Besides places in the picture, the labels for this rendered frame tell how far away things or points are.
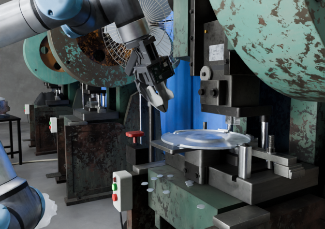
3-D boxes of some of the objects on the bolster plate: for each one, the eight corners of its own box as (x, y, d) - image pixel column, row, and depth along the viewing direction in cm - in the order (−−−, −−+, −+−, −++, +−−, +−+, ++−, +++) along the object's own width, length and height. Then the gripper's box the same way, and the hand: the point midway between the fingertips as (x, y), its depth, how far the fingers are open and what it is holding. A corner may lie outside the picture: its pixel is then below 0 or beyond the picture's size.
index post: (244, 179, 77) (245, 144, 76) (236, 176, 79) (237, 142, 78) (252, 177, 78) (253, 143, 77) (243, 174, 81) (244, 141, 80)
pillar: (264, 151, 95) (265, 110, 93) (258, 150, 96) (260, 109, 95) (268, 150, 96) (270, 109, 94) (263, 149, 98) (264, 109, 96)
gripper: (132, 43, 65) (165, 122, 72) (162, 30, 69) (190, 106, 76) (117, 47, 73) (148, 119, 79) (145, 35, 77) (172, 104, 83)
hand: (162, 107), depth 80 cm, fingers closed
